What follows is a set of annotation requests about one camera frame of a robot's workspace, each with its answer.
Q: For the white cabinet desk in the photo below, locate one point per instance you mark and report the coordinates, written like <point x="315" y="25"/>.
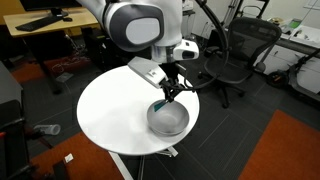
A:
<point x="306" y="36"/>

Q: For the teal capped marker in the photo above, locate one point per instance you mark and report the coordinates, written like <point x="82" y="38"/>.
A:
<point x="160" y="106"/>

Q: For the black mesh office chair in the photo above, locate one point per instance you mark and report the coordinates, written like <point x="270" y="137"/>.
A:
<point x="253" y="36"/>

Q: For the black computer keyboard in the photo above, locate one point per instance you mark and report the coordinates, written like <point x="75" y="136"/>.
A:
<point x="38" y="23"/>

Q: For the black work table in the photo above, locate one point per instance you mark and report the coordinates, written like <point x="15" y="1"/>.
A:
<point x="10" y="86"/>

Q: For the office computer desk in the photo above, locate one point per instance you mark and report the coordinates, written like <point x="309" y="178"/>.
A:
<point x="76" y="20"/>

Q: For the black orange bar clamp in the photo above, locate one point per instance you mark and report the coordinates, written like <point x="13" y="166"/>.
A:
<point x="23" y="171"/>
<point x="16" y="126"/>

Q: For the black computer tower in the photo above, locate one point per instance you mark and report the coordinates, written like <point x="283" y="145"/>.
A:
<point x="96" y="50"/>

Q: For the computer mouse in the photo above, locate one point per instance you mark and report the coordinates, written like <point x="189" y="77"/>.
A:
<point x="67" y="19"/>

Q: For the black kick scooter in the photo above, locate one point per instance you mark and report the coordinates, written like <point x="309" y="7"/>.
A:
<point x="276" y="78"/>

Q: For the small white paper scrap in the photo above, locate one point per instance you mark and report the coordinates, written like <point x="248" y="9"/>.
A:
<point x="69" y="158"/>

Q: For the white round bowl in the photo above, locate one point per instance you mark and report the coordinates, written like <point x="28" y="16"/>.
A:
<point x="170" y="120"/>

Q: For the black computer monitor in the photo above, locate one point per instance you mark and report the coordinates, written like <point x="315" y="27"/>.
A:
<point x="46" y="3"/>

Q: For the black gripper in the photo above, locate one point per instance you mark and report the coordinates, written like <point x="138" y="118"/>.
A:
<point x="173" y="71"/>

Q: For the grey flat floor box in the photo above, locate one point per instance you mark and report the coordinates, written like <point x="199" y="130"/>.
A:
<point x="64" y="77"/>

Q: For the white table base legs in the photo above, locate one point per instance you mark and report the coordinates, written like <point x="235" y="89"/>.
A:
<point x="120" y="165"/>

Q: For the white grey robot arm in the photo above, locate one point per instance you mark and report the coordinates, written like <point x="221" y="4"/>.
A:
<point x="140" y="30"/>

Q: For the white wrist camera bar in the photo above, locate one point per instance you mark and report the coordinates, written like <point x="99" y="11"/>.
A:
<point x="146" y="70"/>

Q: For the green box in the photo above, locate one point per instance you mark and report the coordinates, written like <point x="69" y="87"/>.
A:
<point x="295" y="23"/>

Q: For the translucent plastic bag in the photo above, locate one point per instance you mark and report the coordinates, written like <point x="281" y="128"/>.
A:
<point x="48" y="129"/>

